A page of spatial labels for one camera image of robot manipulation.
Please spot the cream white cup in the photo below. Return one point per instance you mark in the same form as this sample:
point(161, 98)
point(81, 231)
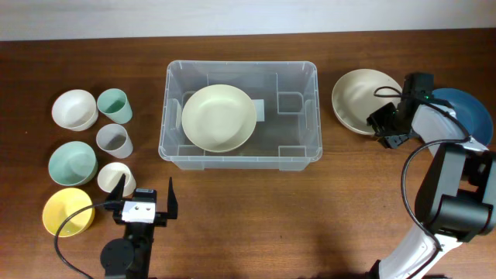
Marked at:
point(110, 174)

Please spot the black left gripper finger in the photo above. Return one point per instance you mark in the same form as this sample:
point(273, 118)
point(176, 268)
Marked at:
point(172, 204)
point(114, 199)

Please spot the dark blue bowl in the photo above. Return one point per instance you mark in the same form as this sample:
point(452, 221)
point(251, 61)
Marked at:
point(470, 112)

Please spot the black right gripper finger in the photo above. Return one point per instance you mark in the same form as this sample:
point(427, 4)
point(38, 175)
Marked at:
point(393, 140)
point(382, 120)

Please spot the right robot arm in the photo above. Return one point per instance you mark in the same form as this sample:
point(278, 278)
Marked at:
point(456, 199)

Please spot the white small bowl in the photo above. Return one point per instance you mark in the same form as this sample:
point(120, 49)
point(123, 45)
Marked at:
point(75, 110)

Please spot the clear plastic storage bin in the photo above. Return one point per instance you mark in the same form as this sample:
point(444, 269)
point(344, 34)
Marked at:
point(290, 137)

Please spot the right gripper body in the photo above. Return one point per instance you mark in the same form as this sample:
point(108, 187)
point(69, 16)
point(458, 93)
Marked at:
point(399, 125)

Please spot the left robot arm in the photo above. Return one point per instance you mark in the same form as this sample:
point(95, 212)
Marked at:
point(129, 256)

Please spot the mint green bowl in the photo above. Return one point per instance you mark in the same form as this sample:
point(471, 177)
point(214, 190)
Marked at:
point(73, 164)

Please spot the white label in bin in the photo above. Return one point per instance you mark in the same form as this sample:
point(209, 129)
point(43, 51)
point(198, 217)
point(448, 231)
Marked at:
point(259, 106)

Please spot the mint green cup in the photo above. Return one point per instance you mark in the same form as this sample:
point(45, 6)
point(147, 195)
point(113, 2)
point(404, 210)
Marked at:
point(114, 104)

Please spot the large beige bowl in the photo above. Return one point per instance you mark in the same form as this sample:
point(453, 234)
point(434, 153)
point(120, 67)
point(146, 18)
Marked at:
point(219, 118)

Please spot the grey translucent cup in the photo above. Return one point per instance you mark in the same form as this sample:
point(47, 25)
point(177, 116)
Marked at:
point(114, 140)

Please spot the yellow bowl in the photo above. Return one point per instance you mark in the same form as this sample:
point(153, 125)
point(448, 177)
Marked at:
point(64, 203)

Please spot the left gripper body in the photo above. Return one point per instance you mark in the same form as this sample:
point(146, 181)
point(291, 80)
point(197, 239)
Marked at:
point(139, 229)

